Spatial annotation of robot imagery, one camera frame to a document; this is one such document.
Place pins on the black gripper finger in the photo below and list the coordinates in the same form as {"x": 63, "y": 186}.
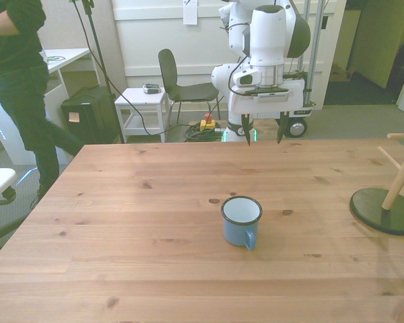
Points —
{"x": 283, "y": 128}
{"x": 248, "y": 129}

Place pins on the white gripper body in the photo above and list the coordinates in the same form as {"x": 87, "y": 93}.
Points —
{"x": 269, "y": 107}

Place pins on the blue enamel mug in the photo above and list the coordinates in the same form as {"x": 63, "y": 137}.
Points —
{"x": 234, "y": 232}

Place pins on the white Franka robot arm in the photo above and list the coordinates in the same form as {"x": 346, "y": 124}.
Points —
{"x": 267, "y": 40}

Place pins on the wooden mug tree black base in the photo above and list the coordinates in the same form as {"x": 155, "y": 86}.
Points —
{"x": 367, "y": 205}

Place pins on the white mobile cart with wheel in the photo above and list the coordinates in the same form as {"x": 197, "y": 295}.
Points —
{"x": 297, "y": 128}

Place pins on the yellow emergency stop button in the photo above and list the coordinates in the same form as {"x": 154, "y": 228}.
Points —
{"x": 207, "y": 125}

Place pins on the black chair metal legs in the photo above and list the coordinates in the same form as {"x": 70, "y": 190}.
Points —
{"x": 168, "y": 72}

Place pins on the small grey device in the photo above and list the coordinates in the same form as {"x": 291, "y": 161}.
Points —
{"x": 151, "y": 89}

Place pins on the small white side table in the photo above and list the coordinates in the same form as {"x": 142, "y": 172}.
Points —
{"x": 138, "y": 96}

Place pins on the white paper sheet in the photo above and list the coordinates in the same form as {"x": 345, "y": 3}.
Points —
{"x": 190, "y": 15}

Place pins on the black computer case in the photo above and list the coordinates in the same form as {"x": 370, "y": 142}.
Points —
{"x": 87, "y": 128}

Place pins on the tall black tripod stand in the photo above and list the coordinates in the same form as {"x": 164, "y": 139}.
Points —
{"x": 99, "y": 50}

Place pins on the orange sticky note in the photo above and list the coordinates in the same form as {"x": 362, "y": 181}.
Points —
{"x": 73, "y": 116}

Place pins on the white desk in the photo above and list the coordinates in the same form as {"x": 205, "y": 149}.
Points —
{"x": 70, "y": 54}

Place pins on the green white item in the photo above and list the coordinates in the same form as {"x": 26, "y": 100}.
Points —
{"x": 55, "y": 58}

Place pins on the person in dark clothes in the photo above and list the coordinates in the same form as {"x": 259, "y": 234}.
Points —
{"x": 17, "y": 84}

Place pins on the black tripod leg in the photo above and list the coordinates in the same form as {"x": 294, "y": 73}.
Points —
{"x": 6, "y": 229}

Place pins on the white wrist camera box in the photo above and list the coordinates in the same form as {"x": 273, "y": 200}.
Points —
{"x": 246, "y": 78}

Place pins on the aluminium profile frame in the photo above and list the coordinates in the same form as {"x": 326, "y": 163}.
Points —
{"x": 318, "y": 33}

